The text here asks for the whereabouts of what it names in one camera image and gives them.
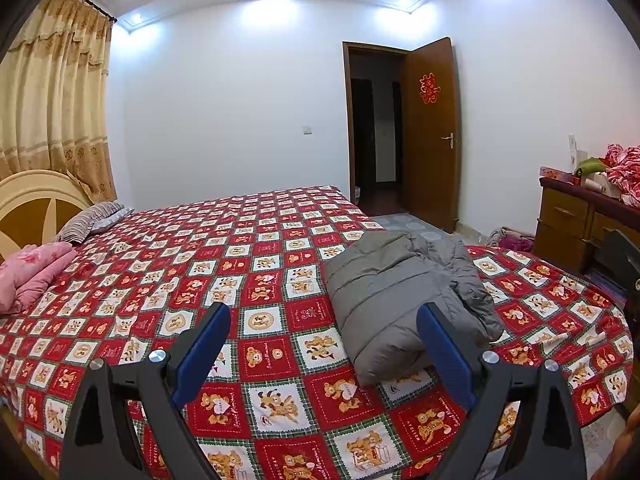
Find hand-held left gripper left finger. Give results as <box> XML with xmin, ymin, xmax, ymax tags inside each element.
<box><xmin>60</xmin><ymin>302</ymin><xmax>232</xmax><ymax>480</ymax></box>

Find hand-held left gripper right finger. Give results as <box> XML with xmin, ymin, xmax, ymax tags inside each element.
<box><xmin>416</xmin><ymin>302</ymin><xmax>587</xmax><ymax>480</ymax></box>

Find grey puffer jacket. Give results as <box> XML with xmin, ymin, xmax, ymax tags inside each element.
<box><xmin>322</xmin><ymin>230</ymin><xmax>505</xmax><ymax>386</ymax></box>

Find wooden dresser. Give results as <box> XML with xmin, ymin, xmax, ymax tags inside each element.
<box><xmin>534</xmin><ymin>176</ymin><xmax>640</xmax><ymax>281</ymax></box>

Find red and white cloth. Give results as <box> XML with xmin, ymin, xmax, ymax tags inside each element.
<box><xmin>604</xmin><ymin>144</ymin><xmax>640</xmax><ymax>206</ymax></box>

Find green cloth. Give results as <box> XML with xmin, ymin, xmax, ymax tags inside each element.
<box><xmin>575</xmin><ymin>156</ymin><xmax>608</xmax><ymax>176</ymax></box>

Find red bear print bedspread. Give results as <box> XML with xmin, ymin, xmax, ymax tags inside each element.
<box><xmin>0</xmin><ymin>185</ymin><xmax>635</xmax><ymax>480</ymax></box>

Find flat red box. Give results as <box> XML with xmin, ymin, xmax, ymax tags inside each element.
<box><xmin>539</xmin><ymin>162</ymin><xmax>583</xmax><ymax>183</ymax></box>

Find pink cloth on floor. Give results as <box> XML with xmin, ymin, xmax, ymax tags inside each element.
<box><xmin>487</xmin><ymin>226</ymin><xmax>535</xmax><ymax>251</ymax></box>

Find striped pillow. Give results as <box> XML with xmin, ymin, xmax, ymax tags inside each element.
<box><xmin>55</xmin><ymin>201</ymin><xmax>136</xmax><ymax>245</ymax></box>

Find brown wooden door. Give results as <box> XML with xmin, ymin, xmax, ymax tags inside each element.
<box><xmin>404</xmin><ymin>37</ymin><xmax>462</xmax><ymax>233</ymax></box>

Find pink blanket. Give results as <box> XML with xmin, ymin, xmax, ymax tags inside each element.
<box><xmin>0</xmin><ymin>241</ymin><xmax>76</xmax><ymax>316</ymax></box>

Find cream wooden bed headboard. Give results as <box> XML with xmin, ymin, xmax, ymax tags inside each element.
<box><xmin>0</xmin><ymin>170</ymin><xmax>93</xmax><ymax>263</ymax></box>

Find red paper door decoration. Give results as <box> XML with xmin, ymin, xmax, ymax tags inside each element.
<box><xmin>419</xmin><ymin>73</ymin><xmax>440</xmax><ymax>103</ymax></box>

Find beige patterned curtain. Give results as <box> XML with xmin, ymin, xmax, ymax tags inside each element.
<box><xmin>0</xmin><ymin>0</ymin><xmax>118</xmax><ymax>203</ymax></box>

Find dark curtain rod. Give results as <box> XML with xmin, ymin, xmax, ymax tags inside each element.
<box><xmin>60</xmin><ymin>0</ymin><xmax>118</xmax><ymax>23</ymax></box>

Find brown door frame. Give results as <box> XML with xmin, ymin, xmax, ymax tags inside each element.
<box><xmin>342</xmin><ymin>41</ymin><xmax>412</xmax><ymax>206</ymax></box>

